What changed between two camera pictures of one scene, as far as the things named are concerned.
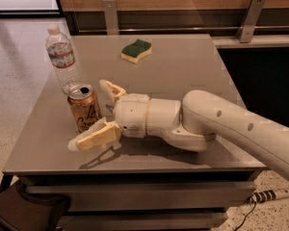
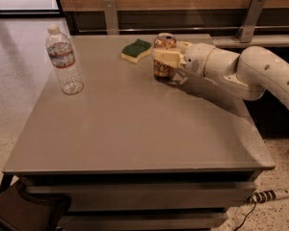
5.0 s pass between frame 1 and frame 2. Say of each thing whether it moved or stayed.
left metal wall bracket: stayed
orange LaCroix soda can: moved
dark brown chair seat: stayed
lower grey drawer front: stayed
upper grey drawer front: stayed
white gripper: moved
